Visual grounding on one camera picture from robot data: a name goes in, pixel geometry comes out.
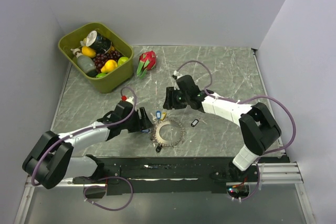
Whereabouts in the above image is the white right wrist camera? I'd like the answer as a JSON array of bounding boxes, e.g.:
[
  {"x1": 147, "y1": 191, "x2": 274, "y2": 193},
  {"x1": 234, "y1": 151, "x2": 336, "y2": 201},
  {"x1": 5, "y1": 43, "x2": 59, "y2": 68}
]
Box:
[{"x1": 172, "y1": 70, "x2": 183, "y2": 81}]

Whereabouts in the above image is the black cylindrical can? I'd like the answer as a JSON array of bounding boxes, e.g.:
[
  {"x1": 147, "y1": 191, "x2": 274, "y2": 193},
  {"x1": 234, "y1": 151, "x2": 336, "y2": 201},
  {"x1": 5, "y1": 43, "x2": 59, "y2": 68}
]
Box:
[{"x1": 86, "y1": 30, "x2": 112, "y2": 54}]

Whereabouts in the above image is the grey pump bottle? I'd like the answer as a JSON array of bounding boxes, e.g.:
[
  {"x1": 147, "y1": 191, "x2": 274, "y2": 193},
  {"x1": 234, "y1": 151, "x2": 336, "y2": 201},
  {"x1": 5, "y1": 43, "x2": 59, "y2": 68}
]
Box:
[{"x1": 71, "y1": 48, "x2": 98, "y2": 78}]

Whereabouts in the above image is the yellow pear toy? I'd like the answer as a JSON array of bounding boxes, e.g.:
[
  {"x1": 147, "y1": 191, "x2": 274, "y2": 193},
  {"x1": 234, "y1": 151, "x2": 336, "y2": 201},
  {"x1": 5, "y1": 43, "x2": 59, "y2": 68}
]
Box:
[{"x1": 101, "y1": 60, "x2": 118, "y2": 73}]

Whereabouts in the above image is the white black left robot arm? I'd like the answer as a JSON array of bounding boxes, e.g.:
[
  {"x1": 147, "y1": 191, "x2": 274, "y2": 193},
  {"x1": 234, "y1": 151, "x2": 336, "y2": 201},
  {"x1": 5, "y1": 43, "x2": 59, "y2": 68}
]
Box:
[{"x1": 22, "y1": 98, "x2": 153, "y2": 189}]

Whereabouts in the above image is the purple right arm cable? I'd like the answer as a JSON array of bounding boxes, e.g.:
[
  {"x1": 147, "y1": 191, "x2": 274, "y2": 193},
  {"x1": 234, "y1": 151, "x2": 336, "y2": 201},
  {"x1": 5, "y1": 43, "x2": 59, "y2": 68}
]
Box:
[{"x1": 174, "y1": 60, "x2": 297, "y2": 201}]

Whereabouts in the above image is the round metal key ring plate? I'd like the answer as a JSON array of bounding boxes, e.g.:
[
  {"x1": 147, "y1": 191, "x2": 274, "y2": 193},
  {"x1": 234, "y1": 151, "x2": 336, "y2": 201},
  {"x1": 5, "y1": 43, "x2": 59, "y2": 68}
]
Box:
[{"x1": 151, "y1": 118, "x2": 186, "y2": 147}]

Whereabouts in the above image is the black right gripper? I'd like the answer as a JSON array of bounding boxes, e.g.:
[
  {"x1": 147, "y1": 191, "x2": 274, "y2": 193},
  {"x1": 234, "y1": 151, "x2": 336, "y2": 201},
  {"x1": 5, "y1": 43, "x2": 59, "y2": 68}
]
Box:
[{"x1": 162, "y1": 87, "x2": 190, "y2": 111}]

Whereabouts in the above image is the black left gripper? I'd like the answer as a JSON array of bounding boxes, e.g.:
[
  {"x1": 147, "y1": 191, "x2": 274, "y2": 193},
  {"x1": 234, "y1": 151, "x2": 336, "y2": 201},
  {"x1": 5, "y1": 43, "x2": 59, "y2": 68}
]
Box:
[{"x1": 121, "y1": 106, "x2": 153, "y2": 133}]

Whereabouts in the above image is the green apple toy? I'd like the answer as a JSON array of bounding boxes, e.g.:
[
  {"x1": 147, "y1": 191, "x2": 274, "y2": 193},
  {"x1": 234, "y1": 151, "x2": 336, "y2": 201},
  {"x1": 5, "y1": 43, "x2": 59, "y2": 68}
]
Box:
[{"x1": 117, "y1": 56, "x2": 129, "y2": 67}]

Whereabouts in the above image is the aluminium extrusion frame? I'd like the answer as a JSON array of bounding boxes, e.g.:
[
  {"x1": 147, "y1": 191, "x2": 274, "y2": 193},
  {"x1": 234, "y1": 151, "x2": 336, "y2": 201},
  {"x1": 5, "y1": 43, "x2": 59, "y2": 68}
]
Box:
[{"x1": 25, "y1": 163, "x2": 304, "y2": 188}]

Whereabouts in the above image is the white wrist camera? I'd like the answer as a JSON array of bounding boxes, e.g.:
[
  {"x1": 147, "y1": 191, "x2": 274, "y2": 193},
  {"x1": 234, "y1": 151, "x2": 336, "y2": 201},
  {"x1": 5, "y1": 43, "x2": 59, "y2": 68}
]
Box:
[
  {"x1": 172, "y1": 70, "x2": 183, "y2": 81},
  {"x1": 121, "y1": 95, "x2": 136, "y2": 105}
]

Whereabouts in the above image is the black key tag on ring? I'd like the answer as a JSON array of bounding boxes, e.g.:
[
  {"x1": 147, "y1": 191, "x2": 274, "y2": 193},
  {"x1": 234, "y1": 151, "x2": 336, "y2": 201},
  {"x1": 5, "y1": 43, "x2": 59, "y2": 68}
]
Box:
[{"x1": 155, "y1": 145, "x2": 162, "y2": 153}]

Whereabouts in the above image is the yellow key tag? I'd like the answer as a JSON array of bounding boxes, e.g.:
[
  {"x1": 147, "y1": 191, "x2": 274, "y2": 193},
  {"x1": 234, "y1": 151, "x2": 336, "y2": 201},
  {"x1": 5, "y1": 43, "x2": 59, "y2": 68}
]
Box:
[{"x1": 161, "y1": 112, "x2": 166, "y2": 121}]

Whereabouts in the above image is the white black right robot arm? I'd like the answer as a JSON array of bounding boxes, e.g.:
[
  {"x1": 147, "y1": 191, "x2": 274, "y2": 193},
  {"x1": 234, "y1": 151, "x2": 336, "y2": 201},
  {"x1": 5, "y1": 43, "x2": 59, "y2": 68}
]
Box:
[{"x1": 163, "y1": 75, "x2": 281, "y2": 181}]

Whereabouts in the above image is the green lime toy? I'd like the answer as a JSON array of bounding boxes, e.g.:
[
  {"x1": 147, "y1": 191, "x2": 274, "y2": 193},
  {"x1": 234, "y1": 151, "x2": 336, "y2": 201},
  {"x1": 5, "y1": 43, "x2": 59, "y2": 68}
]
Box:
[{"x1": 96, "y1": 73, "x2": 107, "y2": 78}]

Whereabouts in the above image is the red dragon fruit toy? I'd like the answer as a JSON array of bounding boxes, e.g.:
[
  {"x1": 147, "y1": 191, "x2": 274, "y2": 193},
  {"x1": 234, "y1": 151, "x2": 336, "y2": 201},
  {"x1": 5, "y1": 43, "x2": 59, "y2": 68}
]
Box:
[{"x1": 136, "y1": 50, "x2": 156, "y2": 78}]

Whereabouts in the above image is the dark purple grape bunch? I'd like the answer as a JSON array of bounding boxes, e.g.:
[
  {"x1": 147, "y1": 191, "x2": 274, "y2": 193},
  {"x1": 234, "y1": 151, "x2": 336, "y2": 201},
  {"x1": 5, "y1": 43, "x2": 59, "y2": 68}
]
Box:
[{"x1": 93, "y1": 51, "x2": 122, "y2": 73}]

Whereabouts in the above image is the yellow lemon toy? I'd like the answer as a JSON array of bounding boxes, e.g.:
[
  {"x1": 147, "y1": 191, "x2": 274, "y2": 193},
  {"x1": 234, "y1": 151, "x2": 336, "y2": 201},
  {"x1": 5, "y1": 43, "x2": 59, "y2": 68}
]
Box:
[{"x1": 81, "y1": 46, "x2": 96, "y2": 59}]

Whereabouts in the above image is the black key tag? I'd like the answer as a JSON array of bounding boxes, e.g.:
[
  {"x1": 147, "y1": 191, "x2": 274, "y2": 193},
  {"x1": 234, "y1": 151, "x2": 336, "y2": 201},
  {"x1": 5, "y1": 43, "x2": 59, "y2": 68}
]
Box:
[
  {"x1": 191, "y1": 119, "x2": 199, "y2": 127},
  {"x1": 155, "y1": 145, "x2": 162, "y2": 153}
]

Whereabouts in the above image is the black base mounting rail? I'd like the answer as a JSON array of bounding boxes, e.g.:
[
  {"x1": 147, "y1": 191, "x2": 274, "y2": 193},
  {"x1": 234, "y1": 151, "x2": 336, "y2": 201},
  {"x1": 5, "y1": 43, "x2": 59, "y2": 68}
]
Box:
[{"x1": 72, "y1": 157, "x2": 289, "y2": 196}]

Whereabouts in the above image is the olive green plastic bin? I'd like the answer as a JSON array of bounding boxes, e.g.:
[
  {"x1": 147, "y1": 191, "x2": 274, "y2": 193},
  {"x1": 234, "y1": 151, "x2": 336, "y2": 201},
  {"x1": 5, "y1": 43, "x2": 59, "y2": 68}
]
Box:
[{"x1": 58, "y1": 22, "x2": 134, "y2": 93}]

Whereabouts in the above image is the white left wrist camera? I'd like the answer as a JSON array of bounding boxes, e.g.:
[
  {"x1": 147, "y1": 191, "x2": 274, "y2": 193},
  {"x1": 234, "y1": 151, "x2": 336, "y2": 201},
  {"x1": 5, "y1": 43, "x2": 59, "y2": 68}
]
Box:
[{"x1": 121, "y1": 95, "x2": 136, "y2": 105}]

